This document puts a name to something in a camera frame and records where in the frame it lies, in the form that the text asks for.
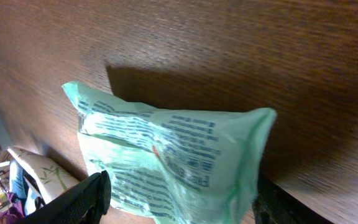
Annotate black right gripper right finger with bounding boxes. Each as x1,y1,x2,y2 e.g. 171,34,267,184
252,174,333,224

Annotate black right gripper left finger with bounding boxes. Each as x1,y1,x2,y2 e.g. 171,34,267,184
18,170,111,224

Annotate white tube with gold cap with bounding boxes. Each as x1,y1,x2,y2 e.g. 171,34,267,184
8,147,80,203

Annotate light green snack packet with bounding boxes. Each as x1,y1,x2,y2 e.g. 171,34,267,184
62,81,277,223

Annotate person in purple shirt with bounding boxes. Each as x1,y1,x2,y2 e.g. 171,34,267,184
0,160,43,224

